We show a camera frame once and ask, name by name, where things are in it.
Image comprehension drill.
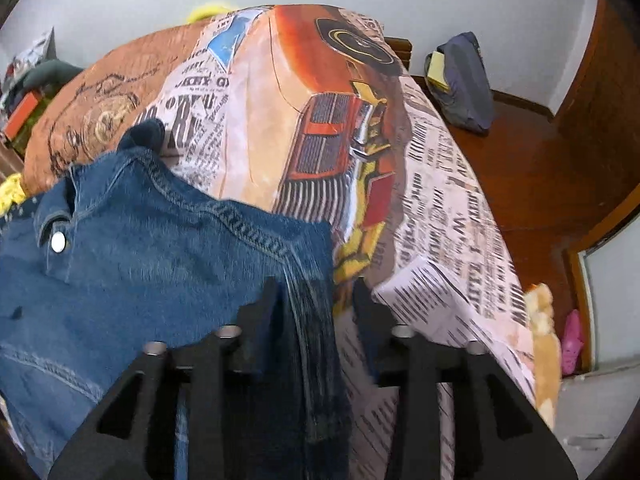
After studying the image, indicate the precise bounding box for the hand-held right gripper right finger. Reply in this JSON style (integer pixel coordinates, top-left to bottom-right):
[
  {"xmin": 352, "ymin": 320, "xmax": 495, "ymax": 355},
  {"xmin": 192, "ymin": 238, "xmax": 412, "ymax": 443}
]
[{"xmin": 352, "ymin": 277, "xmax": 581, "ymax": 480}]

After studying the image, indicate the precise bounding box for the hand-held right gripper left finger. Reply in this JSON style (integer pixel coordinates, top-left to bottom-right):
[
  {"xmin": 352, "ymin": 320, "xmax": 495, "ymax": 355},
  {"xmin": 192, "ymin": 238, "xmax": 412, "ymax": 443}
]
[{"xmin": 47, "ymin": 276, "xmax": 281, "ymax": 480}]

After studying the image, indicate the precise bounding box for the blue denim jacket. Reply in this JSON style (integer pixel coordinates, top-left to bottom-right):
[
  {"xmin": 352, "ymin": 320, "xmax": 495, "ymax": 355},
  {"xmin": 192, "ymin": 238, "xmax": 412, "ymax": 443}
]
[{"xmin": 0, "ymin": 119, "xmax": 352, "ymax": 480}]

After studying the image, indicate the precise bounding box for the pile of clothes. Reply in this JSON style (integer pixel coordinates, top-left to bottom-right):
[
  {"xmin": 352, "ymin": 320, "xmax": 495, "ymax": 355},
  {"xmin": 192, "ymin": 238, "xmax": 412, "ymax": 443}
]
[{"xmin": 0, "ymin": 27, "xmax": 57, "ymax": 92}]

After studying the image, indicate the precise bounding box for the yellow plush blanket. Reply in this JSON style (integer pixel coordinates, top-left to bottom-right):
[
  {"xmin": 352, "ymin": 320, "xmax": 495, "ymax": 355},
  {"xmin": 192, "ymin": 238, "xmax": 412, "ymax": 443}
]
[{"xmin": 522, "ymin": 283, "xmax": 564, "ymax": 432}]

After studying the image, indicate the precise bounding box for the pink slipper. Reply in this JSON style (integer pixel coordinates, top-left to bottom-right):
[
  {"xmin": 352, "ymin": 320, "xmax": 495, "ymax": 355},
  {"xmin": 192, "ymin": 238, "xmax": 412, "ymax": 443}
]
[{"xmin": 561, "ymin": 309, "xmax": 585, "ymax": 377}]

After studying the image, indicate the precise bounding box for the yellow cartoon cloth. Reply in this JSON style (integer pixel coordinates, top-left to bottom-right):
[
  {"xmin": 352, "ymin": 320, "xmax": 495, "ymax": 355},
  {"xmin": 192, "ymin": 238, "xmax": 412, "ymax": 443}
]
[{"xmin": 0, "ymin": 172, "xmax": 27, "ymax": 214}]

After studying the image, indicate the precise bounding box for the green cloth covered table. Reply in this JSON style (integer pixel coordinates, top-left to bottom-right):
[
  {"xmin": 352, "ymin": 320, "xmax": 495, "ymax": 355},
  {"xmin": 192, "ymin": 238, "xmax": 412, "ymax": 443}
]
[{"xmin": 9, "ymin": 105, "xmax": 42, "ymax": 157}]

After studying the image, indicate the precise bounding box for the grey bag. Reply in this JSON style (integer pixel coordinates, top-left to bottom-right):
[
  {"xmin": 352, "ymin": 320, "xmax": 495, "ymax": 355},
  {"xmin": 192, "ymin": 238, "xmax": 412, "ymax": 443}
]
[{"xmin": 424, "ymin": 31, "xmax": 497, "ymax": 135}]

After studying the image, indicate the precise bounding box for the orange box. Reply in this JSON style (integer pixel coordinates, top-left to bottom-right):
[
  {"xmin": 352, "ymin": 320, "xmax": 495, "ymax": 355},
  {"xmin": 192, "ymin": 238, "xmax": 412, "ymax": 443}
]
[{"xmin": 2, "ymin": 91, "xmax": 44, "ymax": 145}]

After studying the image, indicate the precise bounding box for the yellow-green pad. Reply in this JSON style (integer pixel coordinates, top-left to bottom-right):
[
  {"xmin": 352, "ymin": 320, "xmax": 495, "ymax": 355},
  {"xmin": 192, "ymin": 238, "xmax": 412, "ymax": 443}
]
[{"xmin": 430, "ymin": 51, "xmax": 451, "ymax": 92}]

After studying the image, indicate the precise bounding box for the wooden bed footboard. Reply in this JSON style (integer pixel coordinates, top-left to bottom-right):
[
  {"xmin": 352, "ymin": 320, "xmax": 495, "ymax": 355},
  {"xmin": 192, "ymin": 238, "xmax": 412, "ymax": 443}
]
[{"xmin": 382, "ymin": 36, "xmax": 414, "ymax": 74}]

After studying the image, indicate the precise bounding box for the grey plush toy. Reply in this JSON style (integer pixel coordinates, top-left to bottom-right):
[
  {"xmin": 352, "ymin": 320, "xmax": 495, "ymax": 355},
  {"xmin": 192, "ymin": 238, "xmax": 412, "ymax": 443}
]
[{"xmin": 10, "ymin": 59, "xmax": 87, "ymax": 97}]

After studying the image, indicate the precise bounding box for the brown wooden room door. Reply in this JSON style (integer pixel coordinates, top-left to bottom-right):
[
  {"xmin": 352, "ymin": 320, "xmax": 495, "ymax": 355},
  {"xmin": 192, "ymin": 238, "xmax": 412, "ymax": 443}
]
[{"xmin": 552, "ymin": 0, "xmax": 640, "ymax": 191}]

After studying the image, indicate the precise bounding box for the yellow pillow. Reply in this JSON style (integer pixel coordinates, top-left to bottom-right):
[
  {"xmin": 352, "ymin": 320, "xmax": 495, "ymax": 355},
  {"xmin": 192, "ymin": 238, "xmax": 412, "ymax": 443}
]
[{"xmin": 186, "ymin": 1, "xmax": 242, "ymax": 24}]

